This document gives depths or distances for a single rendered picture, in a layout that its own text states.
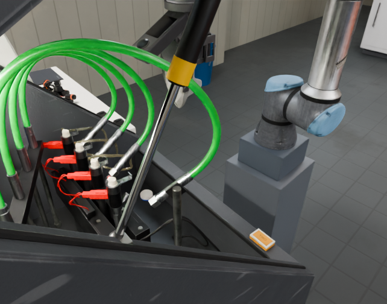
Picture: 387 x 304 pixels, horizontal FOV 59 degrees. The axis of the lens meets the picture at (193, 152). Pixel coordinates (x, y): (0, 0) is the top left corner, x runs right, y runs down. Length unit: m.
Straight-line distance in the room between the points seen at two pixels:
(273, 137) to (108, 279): 0.96
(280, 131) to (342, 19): 0.41
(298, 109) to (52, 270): 0.92
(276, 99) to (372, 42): 4.27
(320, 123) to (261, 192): 0.35
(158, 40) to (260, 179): 0.74
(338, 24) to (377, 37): 4.33
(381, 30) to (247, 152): 4.20
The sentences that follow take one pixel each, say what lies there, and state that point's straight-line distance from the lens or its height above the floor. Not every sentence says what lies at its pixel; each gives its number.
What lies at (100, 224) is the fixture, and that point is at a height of 0.98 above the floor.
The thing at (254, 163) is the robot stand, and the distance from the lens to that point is 1.26.
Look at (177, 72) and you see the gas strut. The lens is 0.27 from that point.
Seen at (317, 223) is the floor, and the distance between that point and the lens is 2.29.
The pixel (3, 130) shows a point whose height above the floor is 1.25.
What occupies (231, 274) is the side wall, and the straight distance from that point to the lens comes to 0.46.
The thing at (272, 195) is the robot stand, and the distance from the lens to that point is 1.24.
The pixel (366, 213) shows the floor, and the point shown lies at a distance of 2.48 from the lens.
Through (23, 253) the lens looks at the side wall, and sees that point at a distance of 0.25.
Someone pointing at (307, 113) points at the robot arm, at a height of 1.08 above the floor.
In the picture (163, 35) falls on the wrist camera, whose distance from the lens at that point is 0.63.
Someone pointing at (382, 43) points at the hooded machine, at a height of 0.19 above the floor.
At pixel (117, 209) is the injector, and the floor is 1.04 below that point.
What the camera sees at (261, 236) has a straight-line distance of 0.82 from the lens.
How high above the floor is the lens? 1.56
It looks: 35 degrees down
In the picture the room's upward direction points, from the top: 1 degrees clockwise
